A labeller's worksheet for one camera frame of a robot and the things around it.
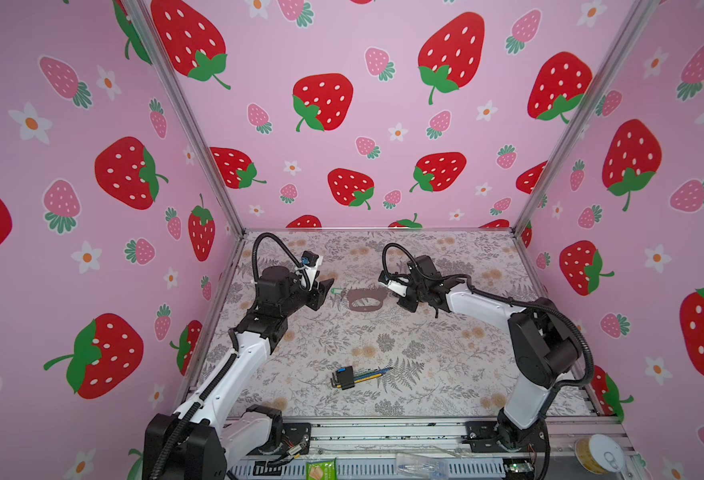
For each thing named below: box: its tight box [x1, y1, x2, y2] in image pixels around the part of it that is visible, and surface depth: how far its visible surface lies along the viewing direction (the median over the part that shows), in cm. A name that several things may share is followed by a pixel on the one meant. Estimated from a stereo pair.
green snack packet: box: [305, 458, 338, 480], surface depth 70 cm
